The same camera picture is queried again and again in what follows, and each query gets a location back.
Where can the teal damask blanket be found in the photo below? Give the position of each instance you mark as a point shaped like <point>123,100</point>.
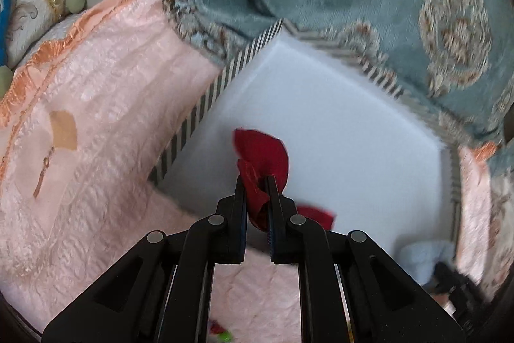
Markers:
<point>454,57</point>

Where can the striped white jewelry box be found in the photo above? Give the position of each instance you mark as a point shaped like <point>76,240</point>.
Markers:
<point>358,145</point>

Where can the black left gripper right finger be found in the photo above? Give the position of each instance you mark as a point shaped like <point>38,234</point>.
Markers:
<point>351,290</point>

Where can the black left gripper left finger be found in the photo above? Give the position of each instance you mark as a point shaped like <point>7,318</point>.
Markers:
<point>159,290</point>

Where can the pink quilted bedspread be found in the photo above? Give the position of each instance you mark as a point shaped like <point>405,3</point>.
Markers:
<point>82,126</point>

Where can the red satin hair bow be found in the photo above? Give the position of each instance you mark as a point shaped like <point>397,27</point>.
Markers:
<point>260,156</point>

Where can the ornate cream pillow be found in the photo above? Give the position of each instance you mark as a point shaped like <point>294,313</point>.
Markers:
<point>34,5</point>

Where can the light blue fluffy scrunchie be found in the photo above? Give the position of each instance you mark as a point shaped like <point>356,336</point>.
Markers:
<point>419,259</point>

